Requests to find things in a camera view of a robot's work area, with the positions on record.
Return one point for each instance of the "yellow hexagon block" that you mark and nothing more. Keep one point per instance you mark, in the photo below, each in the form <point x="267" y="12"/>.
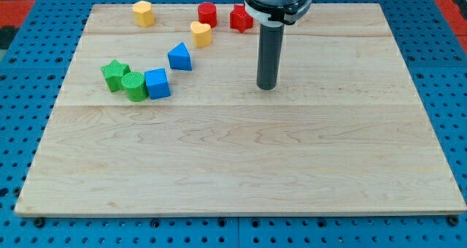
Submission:
<point x="143" y="13"/>

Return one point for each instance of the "light wooden board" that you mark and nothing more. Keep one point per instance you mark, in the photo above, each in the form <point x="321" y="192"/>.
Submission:
<point x="344" y="132"/>

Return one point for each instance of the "blue triangle block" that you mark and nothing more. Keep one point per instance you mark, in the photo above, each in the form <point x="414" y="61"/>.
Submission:
<point x="179" y="58"/>

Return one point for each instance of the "blue cube block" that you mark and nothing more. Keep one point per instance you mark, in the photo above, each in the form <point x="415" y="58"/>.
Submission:
<point x="157" y="83"/>

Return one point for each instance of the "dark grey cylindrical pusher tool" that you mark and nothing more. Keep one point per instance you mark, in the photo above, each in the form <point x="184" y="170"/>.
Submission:
<point x="269" y="51"/>

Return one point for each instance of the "yellow heart block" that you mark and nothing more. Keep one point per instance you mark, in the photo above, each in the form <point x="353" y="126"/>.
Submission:
<point x="201" y="34"/>

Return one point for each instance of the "red star block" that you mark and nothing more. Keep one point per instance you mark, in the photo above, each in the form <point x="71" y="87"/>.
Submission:
<point x="240" y="20"/>

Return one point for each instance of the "green cylinder block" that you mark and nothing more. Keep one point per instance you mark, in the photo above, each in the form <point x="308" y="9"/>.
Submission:
<point x="135" y="87"/>

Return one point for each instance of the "red cylinder block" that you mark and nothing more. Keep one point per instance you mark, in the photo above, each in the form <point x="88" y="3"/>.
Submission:
<point x="207" y="13"/>

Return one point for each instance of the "green star block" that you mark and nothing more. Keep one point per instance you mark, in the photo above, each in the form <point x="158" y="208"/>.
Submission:
<point x="113" y="73"/>

